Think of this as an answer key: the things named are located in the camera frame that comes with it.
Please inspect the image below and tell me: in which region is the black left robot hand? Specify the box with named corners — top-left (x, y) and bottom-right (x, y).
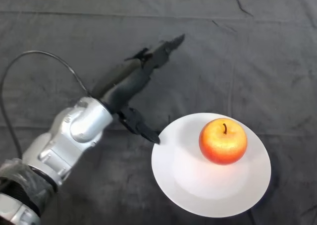
top-left (92, 33), bottom-right (186, 145)

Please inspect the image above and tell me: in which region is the red yellow apple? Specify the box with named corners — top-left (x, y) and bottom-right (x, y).
top-left (199, 118), bottom-right (248, 166)

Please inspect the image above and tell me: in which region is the white round plate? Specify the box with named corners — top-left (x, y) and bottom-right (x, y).
top-left (151, 112), bottom-right (272, 217)

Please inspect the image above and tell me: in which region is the black cloth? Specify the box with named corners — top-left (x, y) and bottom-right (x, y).
top-left (0, 0), bottom-right (317, 225)

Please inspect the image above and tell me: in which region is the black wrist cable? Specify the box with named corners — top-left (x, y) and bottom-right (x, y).
top-left (0, 51), bottom-right (93, 159)

